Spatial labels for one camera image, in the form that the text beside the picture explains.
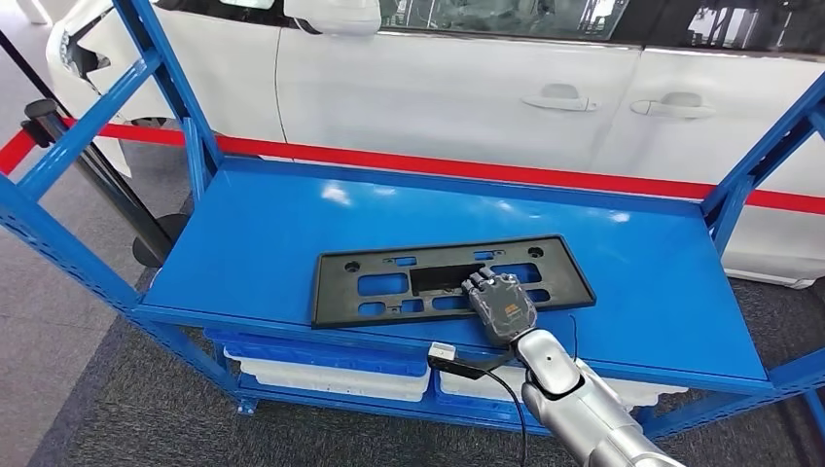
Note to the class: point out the blue metal shelf rack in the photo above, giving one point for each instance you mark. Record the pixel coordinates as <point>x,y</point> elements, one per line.
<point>451,213</point>

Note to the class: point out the black plastic plate frame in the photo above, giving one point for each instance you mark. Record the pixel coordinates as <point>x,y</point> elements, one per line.
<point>335,290</point>

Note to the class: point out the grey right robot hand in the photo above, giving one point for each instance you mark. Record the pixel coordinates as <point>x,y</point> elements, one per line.
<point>503,309</point>

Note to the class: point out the red barrier belt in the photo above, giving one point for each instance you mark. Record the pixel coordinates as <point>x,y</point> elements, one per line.
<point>451,169</point>

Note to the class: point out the black stanchion with chrome base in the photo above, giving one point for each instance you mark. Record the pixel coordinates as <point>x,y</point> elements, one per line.
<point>103,180</point>

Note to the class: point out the blue plastic bin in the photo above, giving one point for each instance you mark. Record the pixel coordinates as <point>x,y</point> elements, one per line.
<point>477,412</point>
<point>309,354</point>

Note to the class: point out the white car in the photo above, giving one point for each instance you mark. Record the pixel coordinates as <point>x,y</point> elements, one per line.
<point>451,96</point>

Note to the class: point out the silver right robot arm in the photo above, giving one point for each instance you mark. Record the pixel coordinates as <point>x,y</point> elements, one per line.
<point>580,406</point>

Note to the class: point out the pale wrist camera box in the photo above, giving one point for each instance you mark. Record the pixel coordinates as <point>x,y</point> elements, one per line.
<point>442,352</point>

